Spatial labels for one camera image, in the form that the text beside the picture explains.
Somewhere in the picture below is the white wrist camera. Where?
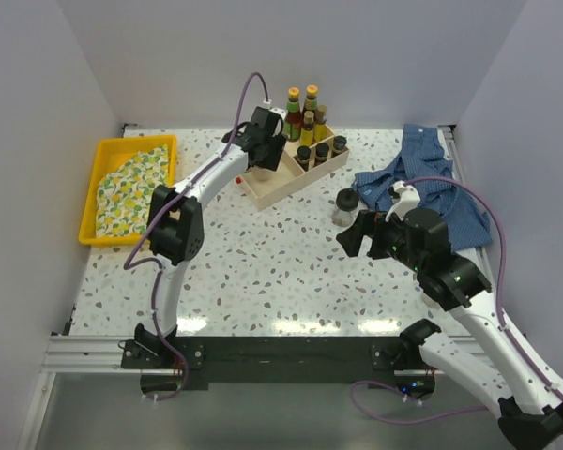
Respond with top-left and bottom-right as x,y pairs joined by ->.
385,181 -> 420,222
268,107 -> 287,120

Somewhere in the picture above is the glass shaker jar brown residue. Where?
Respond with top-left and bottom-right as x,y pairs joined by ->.
331,187 -> 359,227

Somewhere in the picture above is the sauce bottle green label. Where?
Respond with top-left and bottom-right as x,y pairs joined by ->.
302,84 -> 318,116
282,87 -> 302,142

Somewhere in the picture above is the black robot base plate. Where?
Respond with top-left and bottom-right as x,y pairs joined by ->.
118,336 -> 431,395

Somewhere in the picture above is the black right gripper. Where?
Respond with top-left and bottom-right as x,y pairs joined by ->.
336,208 -> 425,272

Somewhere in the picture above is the beige wooden divided box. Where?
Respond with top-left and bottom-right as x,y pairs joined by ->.
238,126 -> 350,211

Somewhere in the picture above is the glass jar black rim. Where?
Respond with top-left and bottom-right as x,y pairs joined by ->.
252,167 -> 274,182

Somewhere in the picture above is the spice jar black lid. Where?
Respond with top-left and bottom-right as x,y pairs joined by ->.
295,145 -> 311,172
314,142 -> 329,166

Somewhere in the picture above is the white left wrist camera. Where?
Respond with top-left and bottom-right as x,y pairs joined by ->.
268,107 -> 287,120

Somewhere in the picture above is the blue checked shirt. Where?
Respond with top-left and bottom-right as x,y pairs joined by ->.
352,124 -> 492,251

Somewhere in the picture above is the yellow plastic tray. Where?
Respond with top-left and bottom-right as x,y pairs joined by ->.
79,134 -> 177,247

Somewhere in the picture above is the lemon print cloth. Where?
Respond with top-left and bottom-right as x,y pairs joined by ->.
95,144 -> 170,238

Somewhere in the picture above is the small dark spice jar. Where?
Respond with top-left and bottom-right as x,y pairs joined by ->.
332,135 -> 347,158

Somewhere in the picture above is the small yellow oil bottle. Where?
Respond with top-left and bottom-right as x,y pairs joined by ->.
313,105 -> 327,143
299,110 -> 314,146

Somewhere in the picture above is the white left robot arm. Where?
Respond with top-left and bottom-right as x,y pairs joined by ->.
134,107 -> 286,368

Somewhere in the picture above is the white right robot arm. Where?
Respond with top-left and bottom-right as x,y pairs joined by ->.
336,209 -> 563,449

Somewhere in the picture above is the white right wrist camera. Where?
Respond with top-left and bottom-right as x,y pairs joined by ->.
385,181 -> 420,222

